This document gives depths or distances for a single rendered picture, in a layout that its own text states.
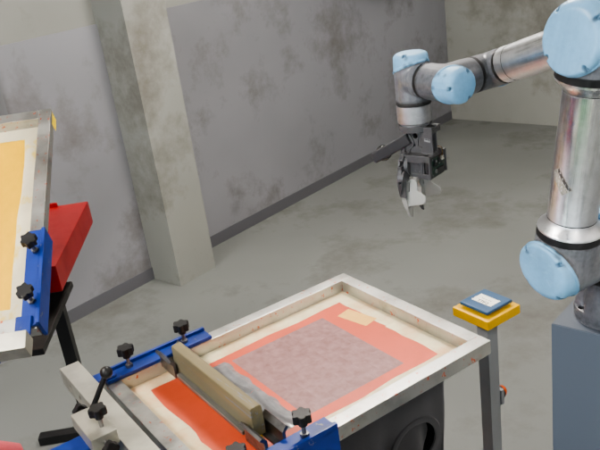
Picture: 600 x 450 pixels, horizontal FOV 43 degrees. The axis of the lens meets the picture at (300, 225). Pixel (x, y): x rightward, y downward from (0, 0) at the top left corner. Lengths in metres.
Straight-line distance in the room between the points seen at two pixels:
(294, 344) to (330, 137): 4.15
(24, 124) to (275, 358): 1.10
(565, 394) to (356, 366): 0.53
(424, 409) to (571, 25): 1.07
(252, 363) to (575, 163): 1.04
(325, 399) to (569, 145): 0.86
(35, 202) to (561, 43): 1.54
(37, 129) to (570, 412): 1.70
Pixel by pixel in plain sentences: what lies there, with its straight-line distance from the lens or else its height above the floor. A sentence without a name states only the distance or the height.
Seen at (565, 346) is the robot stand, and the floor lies 1.15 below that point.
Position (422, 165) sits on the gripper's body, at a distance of 1.69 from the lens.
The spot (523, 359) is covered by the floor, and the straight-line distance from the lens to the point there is 3.72.
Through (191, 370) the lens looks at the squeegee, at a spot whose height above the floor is 1.03.
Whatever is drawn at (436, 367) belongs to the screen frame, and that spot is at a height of 0.99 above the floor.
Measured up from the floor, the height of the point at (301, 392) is 0.96.
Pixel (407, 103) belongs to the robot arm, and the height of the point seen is 1.62.
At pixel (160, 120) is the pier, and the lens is 4.54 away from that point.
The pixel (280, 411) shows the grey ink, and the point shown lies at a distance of 1.83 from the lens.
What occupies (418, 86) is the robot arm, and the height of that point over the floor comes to 1.66.
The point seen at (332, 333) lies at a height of 0.96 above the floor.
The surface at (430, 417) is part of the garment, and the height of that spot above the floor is 0.81.
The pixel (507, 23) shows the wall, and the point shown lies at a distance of 7.21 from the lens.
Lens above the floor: 2.01
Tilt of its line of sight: 22 degrees down
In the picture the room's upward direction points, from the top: 8 degrees counter-clockwise
